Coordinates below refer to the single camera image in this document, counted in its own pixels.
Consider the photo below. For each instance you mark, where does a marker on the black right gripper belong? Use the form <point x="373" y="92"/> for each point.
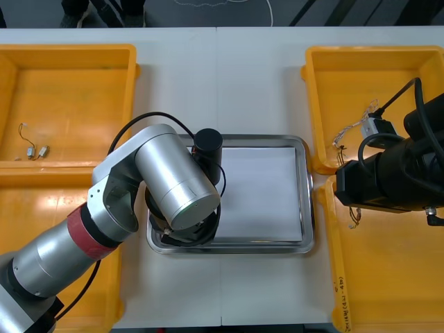
<point x="360" y="184"/>

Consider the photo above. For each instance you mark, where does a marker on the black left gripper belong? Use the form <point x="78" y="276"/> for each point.
<point x="184" y="237"/>

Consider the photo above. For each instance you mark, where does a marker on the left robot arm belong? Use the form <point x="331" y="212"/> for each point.
<point x="166" y="166"/>

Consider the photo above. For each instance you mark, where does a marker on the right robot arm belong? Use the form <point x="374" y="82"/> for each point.
<point x="426" y="118"/>

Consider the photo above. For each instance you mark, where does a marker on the steel tray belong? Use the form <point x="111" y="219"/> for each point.
<point x="305" y="194"/>

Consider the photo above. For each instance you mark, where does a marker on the white paper sheet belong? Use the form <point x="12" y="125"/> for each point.
<point x="260" y="194"/>

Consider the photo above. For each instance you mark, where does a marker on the yellow-orange plastic bin with handwriting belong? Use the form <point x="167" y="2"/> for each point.
<point x="381" y="277"/>

